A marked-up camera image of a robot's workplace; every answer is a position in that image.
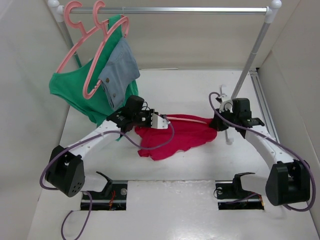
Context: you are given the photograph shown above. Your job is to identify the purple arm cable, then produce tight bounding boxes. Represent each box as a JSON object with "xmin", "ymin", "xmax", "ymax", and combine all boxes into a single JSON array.
[
  {"xmin": 40, "ymin": 113, "xmax": 176, "ymax": 240},
  {"xmin": 208, "ymin": 91, "xmax": 315, "ymax": 212}
]

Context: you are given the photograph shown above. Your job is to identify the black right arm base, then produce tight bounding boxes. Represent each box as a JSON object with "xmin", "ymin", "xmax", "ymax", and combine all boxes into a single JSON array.
[{"xmin": 213, "ymin": 172, "xmax": 265, "ymax": 211}]

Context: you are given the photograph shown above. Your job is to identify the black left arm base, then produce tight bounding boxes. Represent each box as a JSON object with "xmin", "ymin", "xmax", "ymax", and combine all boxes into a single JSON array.
[{"xmin": 80, "ymin": 171, "xmax": 128, "ymax": 211}]

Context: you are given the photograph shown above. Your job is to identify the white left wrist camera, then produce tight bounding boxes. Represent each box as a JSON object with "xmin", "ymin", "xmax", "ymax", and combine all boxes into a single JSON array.
[{"xmin": 150, "ymin": 113, "xmax": 170, "ymax": 130}]

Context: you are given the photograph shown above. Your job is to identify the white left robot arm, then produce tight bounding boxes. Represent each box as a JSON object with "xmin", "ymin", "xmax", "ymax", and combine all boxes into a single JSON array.
[{"xmin": 40, "ymin": 95, "xmax": 156, "ymax": 198}]

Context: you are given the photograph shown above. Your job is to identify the red t shirt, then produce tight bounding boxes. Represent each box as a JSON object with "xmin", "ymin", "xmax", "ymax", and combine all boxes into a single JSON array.
[{"xmin": 134, "ymin": 120, "xmax": 218, "ymax": 161}]

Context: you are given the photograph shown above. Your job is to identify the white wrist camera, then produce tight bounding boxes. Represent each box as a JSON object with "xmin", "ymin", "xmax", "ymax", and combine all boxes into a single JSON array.
[
  {"xmin": 150, "ymin": 113, "xmax": 170, "ymax": 130},
  {"xmin": 216, "ymin": 93, "xmax": 233, "ymax": 113}
]

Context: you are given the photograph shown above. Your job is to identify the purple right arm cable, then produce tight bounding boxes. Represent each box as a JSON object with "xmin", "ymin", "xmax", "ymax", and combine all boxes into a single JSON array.
[{"xmin": 208, "ymin": 91, "xmax": 315, "ymax": 212}]

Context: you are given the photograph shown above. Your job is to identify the blue denim garment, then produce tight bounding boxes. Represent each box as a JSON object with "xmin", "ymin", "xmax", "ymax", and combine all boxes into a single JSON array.
[{"xmin": 98, "ymin": 37, "xmax": 140, "ymax": 111}]

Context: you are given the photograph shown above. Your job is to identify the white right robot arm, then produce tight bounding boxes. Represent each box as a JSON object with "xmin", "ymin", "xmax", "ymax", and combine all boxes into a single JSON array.
[{"xmin": 209, "ymin": 94, "xmax": 317, "ymax": 212}]

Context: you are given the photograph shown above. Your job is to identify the silver clothes rack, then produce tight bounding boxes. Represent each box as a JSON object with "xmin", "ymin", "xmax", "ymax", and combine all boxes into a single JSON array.
[{"xmin": 46, "ymin": 0, "xmax": 283, "ymax": 146}]

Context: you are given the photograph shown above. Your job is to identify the pink hanger with garments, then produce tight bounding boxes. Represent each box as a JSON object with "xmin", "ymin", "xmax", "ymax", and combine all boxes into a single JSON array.
[{"xmin": 82, "ymin": 0, "xmax": 131, "ymax": 100}]

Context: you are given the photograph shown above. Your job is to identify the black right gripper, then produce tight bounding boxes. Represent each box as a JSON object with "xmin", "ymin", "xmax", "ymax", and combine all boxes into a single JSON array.
[{"xmin": 208, "ymin": 106, "xmax": 238, "ymax": 132}]

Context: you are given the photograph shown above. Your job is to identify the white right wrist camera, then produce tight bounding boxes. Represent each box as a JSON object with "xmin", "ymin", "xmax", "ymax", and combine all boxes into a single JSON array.
[{"xmin": 216, "ymin": 93, "xmax": 233, "ymax": 113}]

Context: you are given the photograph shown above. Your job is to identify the green garment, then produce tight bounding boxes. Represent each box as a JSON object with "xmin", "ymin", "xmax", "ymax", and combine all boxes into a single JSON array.
[{"xmin": 49, "ymin": 15, "xmax": 129, "ymax": 126}]

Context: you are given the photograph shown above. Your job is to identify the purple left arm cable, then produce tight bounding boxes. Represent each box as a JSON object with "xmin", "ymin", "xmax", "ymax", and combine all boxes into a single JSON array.
[{"xmin": 40, "ymin": 113, "xmax": 176, "ymax": 240}]

